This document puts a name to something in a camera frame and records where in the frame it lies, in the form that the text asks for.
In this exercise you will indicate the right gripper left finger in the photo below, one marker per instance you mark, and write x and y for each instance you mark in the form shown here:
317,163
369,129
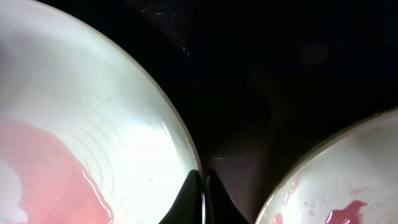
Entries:
186,208

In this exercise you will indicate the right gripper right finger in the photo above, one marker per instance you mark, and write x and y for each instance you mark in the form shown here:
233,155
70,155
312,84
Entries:
220,208

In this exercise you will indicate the light blue plate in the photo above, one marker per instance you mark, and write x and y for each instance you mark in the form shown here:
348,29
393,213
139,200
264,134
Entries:
87,135
349,178

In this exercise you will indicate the black round tray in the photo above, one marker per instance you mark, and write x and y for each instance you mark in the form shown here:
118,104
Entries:
257,83

